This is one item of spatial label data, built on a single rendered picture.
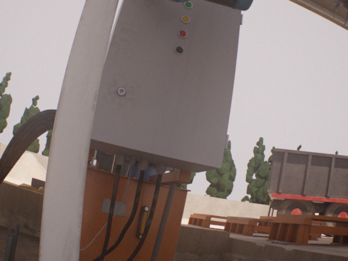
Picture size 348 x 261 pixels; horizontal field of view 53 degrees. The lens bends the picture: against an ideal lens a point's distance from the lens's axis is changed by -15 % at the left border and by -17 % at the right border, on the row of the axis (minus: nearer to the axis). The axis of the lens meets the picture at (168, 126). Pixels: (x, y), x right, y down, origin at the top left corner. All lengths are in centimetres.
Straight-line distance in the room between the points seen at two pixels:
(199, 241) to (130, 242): 199
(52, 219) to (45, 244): 5
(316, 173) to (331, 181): 48
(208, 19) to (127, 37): 28
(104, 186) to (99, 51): 97
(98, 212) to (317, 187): 809
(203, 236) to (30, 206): 159
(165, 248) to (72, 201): 111
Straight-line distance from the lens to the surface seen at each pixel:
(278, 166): 948
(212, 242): 366
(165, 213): 152
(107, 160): 365
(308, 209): 940
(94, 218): 163
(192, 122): 118
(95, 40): 75
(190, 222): 753
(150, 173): 192
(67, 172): 65
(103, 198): 163
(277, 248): 289
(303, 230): 346
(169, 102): 118
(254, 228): 491
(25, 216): 342
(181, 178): 139
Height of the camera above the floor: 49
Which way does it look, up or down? 12 degrees up
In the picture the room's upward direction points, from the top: 11 degrees clockwise
